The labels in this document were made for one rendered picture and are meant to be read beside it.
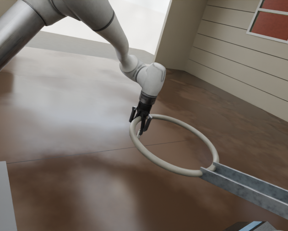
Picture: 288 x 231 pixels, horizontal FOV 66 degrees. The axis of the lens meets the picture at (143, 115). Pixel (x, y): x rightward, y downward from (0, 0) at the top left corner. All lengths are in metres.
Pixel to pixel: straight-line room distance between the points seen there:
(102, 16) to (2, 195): 0.66
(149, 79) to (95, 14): 0.48
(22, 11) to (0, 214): 0.61
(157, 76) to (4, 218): 0.81
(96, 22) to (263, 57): 7.07
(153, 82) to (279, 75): 6.43
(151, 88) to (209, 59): 7.62
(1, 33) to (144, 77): 0.63
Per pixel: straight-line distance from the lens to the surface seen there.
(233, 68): 8.07
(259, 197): 0.96
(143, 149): 1.00
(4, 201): 0.88
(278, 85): 7.37
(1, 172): 0.99
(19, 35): 0.82
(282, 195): 1.05
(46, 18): 0.84
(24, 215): 1.97
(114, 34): 0.83
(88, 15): 0.75
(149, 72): 1.11
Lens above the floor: 1.49
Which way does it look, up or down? 23 degrees down
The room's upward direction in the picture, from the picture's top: 17 degrees clockwise
